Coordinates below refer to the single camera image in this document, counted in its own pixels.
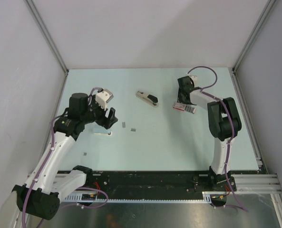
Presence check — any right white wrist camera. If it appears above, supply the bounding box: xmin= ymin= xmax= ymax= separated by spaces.
xmin=189 ymin=75 xmax=198 ymax=87

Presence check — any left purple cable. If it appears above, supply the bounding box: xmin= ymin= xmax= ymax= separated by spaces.
xmin=21 ymin=87 xmax=109 ymax=228

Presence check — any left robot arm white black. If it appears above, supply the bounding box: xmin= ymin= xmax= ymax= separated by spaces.
xmin=13 ymin=88 xmax=118 ymax=221

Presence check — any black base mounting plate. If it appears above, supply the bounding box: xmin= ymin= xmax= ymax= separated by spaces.
xmin=67 ymin=170 xmax=236 ymax=200

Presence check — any beige black stapler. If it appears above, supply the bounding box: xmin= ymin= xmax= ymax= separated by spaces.
xmin=136 ymin=91 xmax=158 ymax=107

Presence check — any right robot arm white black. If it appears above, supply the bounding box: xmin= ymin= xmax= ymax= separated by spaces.
xmin=177 ymin=76 xmax=242 ymax=190

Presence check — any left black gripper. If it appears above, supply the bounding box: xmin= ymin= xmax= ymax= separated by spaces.
xmin=81 ymin=95 xmax=117 ymax=129

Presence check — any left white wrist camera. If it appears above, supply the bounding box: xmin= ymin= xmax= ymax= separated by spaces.
xmin=95 ymin=89 xmax=114 ymax=109

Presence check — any white slotted cable duct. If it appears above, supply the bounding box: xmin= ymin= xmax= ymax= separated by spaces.
xmin=63 ymin=192 xmax=219 ymax=204

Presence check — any staple box with staples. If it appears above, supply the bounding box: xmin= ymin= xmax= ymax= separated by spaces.
xmin=173 ymin=103 xmax=196 ymax=114

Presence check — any aluminium frame rail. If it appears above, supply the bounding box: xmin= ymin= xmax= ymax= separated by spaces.
xmin=233 ymin=174 xmax=282 ymax=194

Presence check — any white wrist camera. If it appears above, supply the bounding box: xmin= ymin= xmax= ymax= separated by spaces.
xmin=95 ymin=89 xmax=114 ymax=109
xmin=189 ymin=75 xmax=198 ymax=87

